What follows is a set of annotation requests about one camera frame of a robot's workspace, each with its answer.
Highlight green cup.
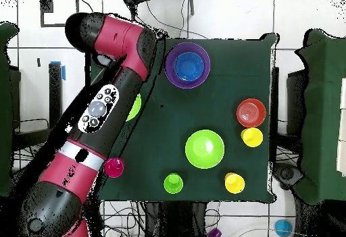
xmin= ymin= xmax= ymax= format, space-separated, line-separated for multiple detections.
xmin=163 ymin=172 xmax=184 ymax=194

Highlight small dark blue bowl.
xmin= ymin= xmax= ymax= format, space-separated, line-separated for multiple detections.
xmin=173 ymin=51 xmax=205 ymax=82

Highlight green cloth side table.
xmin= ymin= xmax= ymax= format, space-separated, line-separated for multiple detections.
xmin=0 ymin=22 xmax=26 ymax=197
xmin=294 ymin=28 xmax=346 ymax=205

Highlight black floor cable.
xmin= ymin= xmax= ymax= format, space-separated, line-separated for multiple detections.
xmin=80 ymin=0 xmax=95 ymax=14

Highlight white boxes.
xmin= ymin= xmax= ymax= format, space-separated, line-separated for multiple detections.
xmin=336 ymin=77 xmax=346 ymax=178

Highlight white floor cable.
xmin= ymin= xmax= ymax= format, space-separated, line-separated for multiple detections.
xmin=236 ymin=228 xmax=301 ymax=237

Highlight black camera stand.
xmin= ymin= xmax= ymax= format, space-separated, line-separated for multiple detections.
xmin=121 ymin=0 xmax=195 ymax=36

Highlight dark green table cloth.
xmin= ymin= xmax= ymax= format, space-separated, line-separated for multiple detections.
xmin=90 ymin=32 xmax=279 ymax=205

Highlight yellow orange cup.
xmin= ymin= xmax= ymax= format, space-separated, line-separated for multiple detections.
xmin=224 ymin=172 xmax=246 ymax=194

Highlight grey square floor frame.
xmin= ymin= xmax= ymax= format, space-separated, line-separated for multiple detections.
xmin=39 ymin=0 xmax=81 ymax=28

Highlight blue bowl on floor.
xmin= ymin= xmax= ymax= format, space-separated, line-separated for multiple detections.
xmin=274 ymin=218 xmax=293 ymax=237

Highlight black bench with blue tape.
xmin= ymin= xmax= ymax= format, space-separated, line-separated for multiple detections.
xmin=11 ymin=60 xmax=66 ymax=151

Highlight orange bowl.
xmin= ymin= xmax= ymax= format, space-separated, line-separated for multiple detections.
xmin=235 ymin=98 xmax=268 ymax=129

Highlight red cup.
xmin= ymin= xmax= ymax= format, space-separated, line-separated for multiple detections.
xmin=104 ymin=157 xmax=126 ymax=179

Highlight green bowl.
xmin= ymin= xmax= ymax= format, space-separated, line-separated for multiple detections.
xmin=184 ymin=129 xmax=226 ymax=170
xmin=126 ymin=93 xmax=143 ymax=122

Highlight purple bowl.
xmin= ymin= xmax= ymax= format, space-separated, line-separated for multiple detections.
xmin=164 ymin=42 xmax=212 ymax=90

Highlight black office chair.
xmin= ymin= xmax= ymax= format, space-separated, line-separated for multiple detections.
xmin=272 ymin=161 xmax=306 ymax=192

